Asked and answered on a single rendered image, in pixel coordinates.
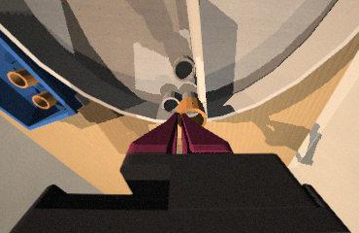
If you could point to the blue crate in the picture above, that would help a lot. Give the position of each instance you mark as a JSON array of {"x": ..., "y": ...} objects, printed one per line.
[{"x": 16, "y": 102}]

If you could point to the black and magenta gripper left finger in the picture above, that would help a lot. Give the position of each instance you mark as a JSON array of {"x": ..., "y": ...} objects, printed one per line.
[{"x": 162, "y": 138}]

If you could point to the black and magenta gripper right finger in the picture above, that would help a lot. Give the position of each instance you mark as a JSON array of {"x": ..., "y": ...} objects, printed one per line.
[{"x": 197, "y": 139}]

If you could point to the bronze bushing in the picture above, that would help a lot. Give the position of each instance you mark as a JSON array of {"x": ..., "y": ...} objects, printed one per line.
[
  {"x": 22, "y": 78},
  {"x": 192, "y": 104},
  {"x": 45, "y": 100}
]

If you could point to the grey metal bushing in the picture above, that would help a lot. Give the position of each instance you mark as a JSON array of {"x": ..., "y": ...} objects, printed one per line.
[
  {"x": 187, "y": 77},
  {"x": 189, "y": 94},
  {"x": 170, "y": 109}
]

